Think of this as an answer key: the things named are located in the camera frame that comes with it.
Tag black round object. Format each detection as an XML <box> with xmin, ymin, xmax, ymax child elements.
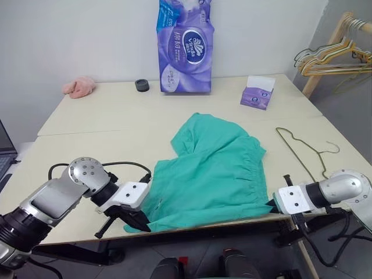
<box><xmin>135</xmin><ymin>78</ymin><xmax>151</xmax><ymax>93</ymax></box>

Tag yellow wire hanger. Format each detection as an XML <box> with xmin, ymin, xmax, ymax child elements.
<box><xmin>301</xmin><ymin>37</ymin><xmax>372</xmax><ymax>77</ymax></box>

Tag dark grey wire hanger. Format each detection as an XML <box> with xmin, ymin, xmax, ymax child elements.
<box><xmin>293</xmin><ymin>46</ymin><xmax>335</xmax><ymax>69</ymax></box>

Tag black table frame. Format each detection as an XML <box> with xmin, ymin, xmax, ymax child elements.
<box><xmin>31</xmin><ymin>209</ymin><xmax>372</xmax><ymax>267</ymax></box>

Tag green shorts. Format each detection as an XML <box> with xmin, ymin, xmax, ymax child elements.
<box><xmin>123</xmin><ymin>112</ymin><xmax>271</xmax><ymax>234</ymax></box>

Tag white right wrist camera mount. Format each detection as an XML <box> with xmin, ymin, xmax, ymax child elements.
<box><xmin>274</xmin><ymin>184</ymin><xmax>314</xmax><ymax>216</ymax></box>

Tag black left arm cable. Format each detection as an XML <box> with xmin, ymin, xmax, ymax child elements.
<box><xmin>48</xmin><ymin>161</ymin><xmax>154</xmax><ymax>184</ymax></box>

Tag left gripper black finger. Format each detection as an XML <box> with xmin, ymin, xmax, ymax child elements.
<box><xmin>123</xmin><ymin>210</ymin><xmax>152</xmax><ymax>233</ymax></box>
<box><xmin>93</xmin><ymin>216</ymin><xmax>116</xmax><ymax>239</ymax></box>

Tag grey laptop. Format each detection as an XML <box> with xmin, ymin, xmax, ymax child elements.
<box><xmin>0</xmin><ymin>119</ymin><xmax>21</xmax><ymax>192</ymax></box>

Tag dark olive wire hanger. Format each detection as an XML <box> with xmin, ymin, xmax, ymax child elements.
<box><xmin>275</xmin><ymin>127</ymin><xmax>341</xmax><ymax>183</ymax></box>

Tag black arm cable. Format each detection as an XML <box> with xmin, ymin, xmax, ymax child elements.
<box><xmin>302</xmin><ymin>214</ymin><xmax>369</xmax><ymax>267</ymax></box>
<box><xmin>48</xmin><ymin>161</ymin><xmax>154</xmax><ymax>184</ymax></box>

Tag dark rounded shape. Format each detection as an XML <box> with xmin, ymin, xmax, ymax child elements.
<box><xmin>149</xmin><ymin>257</ymin><xmax>187</xmax><ymax>279</ymax></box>
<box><xmin>222</xmin><ymin>248</ymin><xmax>262</xmax><ymax>279</ymax></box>

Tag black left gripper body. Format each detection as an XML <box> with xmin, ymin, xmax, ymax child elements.
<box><xmin>103</xmin><ymin>203</ymin><xmax>144</xmax><ymax>221</ymax></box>

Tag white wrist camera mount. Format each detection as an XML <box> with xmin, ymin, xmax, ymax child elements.
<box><xmin>112</xmin><ymin>181</ymin><xmax>151</xmax><ymax>210</ymax></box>
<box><xmin>274</xmin><ymin>184</ymin><xmax>314</xmax><ymax>216</ymax></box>

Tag wooden clothes rack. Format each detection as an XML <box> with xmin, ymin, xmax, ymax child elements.
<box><xmin>302</xmin><ymin>11</ymin><xmax>372</xmax><ymax>96</ymax></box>

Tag light green wire hanger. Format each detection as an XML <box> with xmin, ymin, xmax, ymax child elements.
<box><xmin>333</xmin><ymin>68</ymin><xmax>372</xmax><ymax>95</ymax></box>

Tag pink cloth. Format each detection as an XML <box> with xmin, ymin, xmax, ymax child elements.
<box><xmin>63</xmin><ymin>76</ymin><xmax>96</xmax><ymax>99</ymax></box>

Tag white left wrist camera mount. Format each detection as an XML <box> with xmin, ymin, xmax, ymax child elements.
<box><xmin>112</xmin><ymin>181</ymin><xmax>151</xmax><ymax>210</ymax></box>

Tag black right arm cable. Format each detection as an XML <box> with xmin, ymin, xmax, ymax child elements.
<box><xmin>302</xmin><ymin>214</ymin><xmax>369</xmax><ymax>267</ymax></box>

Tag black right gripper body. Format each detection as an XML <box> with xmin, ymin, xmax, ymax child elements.
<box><xmin>266</xmin><ymin>198</ymin><xmax>280</xmax><ymax>215</ymax></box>

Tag small purple tissue box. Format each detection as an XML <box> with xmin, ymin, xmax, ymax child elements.
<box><xmin>239</xmin><ymin>75</ymin><xmax>276</xmax><ymax>111</ymax></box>

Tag large purple tissue pack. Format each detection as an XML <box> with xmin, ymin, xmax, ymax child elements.
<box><xmin>155</xmin><ymin>0</ymin><xmax>216</xmax><ymax>95</ymax></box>

